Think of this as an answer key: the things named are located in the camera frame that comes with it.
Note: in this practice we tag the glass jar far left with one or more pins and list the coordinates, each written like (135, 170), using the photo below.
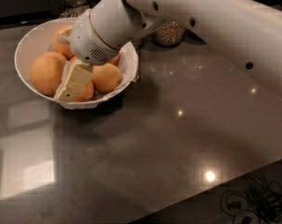
(74, 8)

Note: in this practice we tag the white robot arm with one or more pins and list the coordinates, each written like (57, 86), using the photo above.
(248, 33)

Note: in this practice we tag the glass jar light grains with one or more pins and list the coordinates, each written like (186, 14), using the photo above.
(169, 35)

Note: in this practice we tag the glass jar mixed grains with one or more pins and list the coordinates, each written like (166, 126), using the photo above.
(137, 43)

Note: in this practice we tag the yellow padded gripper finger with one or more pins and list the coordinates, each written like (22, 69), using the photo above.
(63, 34)
(76, 76)

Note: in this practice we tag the white bowl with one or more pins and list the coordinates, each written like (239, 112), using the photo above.
(38, 41)

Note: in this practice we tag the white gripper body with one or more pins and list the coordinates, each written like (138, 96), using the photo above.
(86, 39)

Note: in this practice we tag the large left orange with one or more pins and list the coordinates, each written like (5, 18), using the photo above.
(46, 74)

